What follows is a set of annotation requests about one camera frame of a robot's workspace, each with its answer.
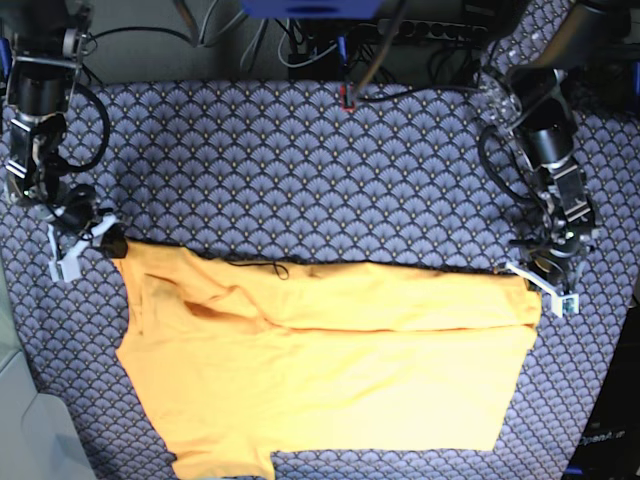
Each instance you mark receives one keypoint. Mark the black power strip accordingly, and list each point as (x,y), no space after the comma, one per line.
(417,32)

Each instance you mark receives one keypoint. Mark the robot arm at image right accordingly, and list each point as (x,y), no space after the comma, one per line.
(530,108)

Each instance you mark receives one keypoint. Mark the black OpenArm case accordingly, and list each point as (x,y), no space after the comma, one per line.
(609,446)

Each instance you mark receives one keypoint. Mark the white furniture at lower left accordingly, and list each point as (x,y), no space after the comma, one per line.
(38,437)

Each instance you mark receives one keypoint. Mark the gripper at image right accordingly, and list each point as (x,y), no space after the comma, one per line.
(553,261)

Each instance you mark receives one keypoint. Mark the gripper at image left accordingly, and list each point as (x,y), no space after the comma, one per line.
(73,216)

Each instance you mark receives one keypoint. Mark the yellow T-shirt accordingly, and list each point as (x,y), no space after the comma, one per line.
(233,362)

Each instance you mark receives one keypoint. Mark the red-framed black clip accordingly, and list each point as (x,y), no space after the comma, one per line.
(346,98)

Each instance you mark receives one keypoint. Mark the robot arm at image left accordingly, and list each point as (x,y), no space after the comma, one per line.
(41,65)

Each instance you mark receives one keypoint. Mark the purple box at top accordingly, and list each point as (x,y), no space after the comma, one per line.
(311,9)

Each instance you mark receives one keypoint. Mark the blue fan-patterned tablecloth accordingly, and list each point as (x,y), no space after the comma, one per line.
(278,170)

